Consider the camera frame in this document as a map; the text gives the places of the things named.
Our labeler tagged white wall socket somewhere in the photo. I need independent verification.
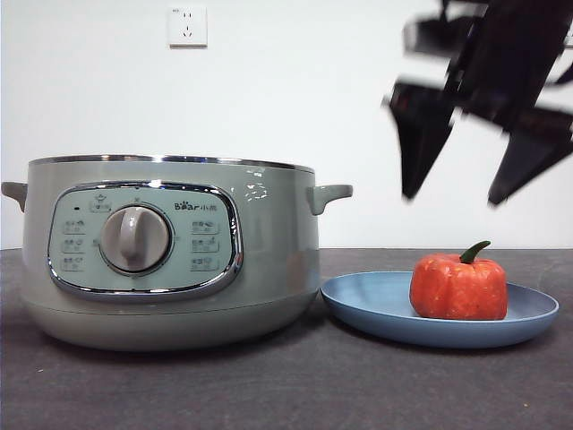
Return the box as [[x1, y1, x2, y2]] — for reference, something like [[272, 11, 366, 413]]
[[168, 5, 208, 49]]

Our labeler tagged orange pumpkin with green stem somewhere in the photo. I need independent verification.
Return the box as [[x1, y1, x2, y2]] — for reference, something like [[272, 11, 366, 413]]
[[408, 240, 509, 322]]

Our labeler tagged pale green electric steamer pot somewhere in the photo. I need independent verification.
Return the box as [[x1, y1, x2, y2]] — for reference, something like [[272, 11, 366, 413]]
[[0, 153, 354, 353]]

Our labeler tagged blue round plate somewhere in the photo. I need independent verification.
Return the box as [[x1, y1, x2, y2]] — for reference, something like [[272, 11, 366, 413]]
[[320, 270, 560, 349]]

